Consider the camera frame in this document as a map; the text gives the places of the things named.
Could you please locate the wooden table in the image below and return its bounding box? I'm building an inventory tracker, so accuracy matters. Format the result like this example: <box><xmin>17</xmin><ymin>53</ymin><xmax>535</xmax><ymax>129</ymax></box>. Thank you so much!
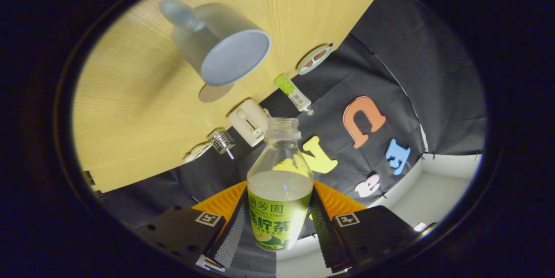
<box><xmin>72</xmin><ymin>0</ymin><xmax>386</xmax><ymax>194</ymax></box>

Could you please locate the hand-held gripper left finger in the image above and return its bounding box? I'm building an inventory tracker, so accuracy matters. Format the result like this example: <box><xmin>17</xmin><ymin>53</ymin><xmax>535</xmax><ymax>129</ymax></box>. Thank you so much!
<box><xmin>137</xmin><ymin>180</ymin><xmax>248</xmax><ymax>274</ymax></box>

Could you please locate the tall slim green drink bottle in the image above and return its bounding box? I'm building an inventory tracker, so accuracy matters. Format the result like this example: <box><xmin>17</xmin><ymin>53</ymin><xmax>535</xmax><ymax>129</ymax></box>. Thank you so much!
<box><xmin>273</xmin><ymin>73</ymin><xmax>315</xmax><ymax>117</ymax></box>

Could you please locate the pale grey cup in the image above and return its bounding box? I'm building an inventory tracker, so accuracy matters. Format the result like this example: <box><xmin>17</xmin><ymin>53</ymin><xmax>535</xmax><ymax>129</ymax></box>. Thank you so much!
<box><xmin>159</xmin><ymin>0</ymin><xmax>272</xmax><ymax>87</ymax></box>

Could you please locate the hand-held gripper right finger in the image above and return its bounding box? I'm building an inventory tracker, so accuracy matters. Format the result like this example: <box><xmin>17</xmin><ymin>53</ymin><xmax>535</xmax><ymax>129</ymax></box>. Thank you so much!
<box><xmin>309</xmin><ymin>180</ymin><xmax>419</xmax><ymax>273</ymax></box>

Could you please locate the pale green plate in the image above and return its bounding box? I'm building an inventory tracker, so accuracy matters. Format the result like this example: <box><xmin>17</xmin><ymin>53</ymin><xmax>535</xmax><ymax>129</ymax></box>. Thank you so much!
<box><xmin>297</xmin><ymin>44</ymin><xmax>333</xmax><ymax>75</ymax></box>

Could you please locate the white toaster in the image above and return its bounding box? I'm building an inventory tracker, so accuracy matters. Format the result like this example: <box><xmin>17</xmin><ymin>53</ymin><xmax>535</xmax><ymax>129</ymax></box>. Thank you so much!
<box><xmin>228</xmin><ymin>98</ymin><xmax>270</xmax><ymax>147</ymax></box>

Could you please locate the white divided dish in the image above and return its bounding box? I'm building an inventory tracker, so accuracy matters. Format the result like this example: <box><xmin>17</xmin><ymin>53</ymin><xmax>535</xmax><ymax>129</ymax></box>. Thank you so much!
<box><xmin>184</xmin><ymin>143</ymin><xmax>214</xmax><ymax>164</ymax></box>

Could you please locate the round brown coaster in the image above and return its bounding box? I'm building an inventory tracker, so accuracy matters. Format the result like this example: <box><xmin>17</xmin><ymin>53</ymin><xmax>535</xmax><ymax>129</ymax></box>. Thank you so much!
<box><xmin>199</xmin><ymin>82</ymin><xmax>235</xmax><ymax>103</ymax></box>

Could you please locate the metal wire holder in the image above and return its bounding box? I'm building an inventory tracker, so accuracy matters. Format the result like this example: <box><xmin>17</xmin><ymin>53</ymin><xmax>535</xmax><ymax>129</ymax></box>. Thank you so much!
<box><xmin>209</xmin><ymin>130</ymin><xmax>236</xmax><ymax>154</ymax></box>

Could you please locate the black backdrop cloth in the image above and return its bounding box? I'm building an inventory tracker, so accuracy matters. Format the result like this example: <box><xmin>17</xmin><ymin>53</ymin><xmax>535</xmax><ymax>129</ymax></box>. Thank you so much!
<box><xmin>98</xmin><ymin>0</ymin><xmax>488</xmax><ymax>278</ymax></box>

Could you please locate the green label juice bottle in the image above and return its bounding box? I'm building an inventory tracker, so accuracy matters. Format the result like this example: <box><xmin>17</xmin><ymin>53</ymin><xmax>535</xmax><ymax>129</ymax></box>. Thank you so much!
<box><xmin>247</xmin><ymin>117</ymin><xmax>314</xmax><ymax>251</ymax></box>

